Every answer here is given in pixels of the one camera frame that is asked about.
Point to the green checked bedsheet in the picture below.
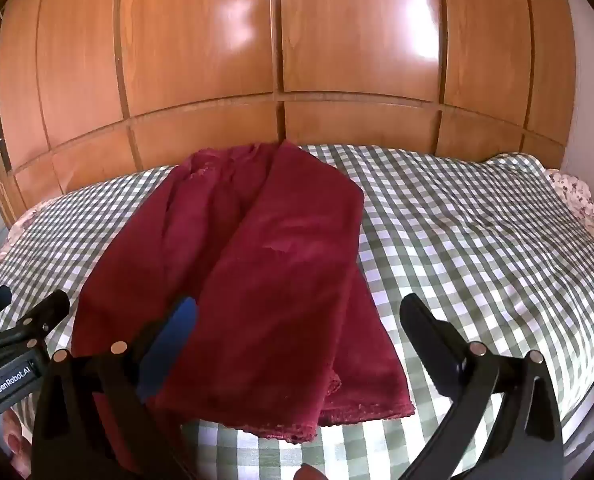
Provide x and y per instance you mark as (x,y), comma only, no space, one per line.
(477,260)

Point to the person's left hand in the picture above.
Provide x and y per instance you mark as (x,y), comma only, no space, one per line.
(17,445)

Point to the wooden wardrobe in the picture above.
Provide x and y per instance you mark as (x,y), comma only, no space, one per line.
(352,35)

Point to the dark red garment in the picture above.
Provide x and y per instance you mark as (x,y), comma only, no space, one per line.
(277,270)

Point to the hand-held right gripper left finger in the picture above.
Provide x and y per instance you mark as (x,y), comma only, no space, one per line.
(174,340)

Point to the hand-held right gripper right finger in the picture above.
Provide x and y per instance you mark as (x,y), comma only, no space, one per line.
(427,330)

